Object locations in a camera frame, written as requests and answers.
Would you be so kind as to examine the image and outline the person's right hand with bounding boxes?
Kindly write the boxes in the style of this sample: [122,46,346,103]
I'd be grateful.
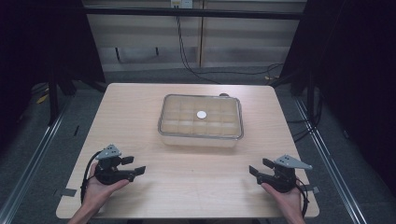
[260,176,305,219]

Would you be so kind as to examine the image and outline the person's left hand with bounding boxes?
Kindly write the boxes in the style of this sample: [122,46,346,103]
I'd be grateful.
[81,161,131,217]

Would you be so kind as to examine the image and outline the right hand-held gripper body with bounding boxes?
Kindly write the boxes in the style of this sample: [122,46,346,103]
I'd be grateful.
[257,154,314,194]

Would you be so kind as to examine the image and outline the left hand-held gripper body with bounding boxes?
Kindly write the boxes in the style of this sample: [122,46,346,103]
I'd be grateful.
[93,144,136,187]

